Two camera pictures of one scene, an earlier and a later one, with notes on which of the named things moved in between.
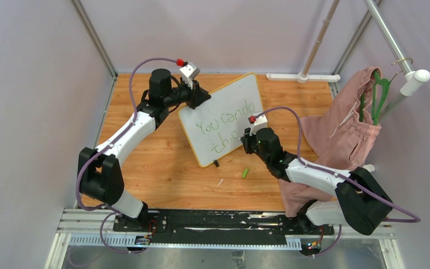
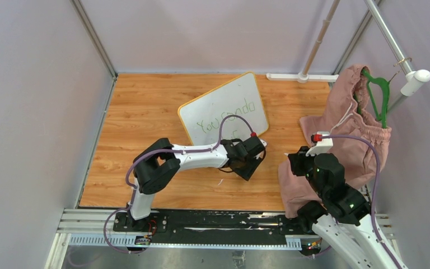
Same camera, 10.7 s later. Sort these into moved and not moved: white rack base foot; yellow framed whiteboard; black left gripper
Moved: black left gripper
Not moved: yellow framed whiteboard; white rack base foot
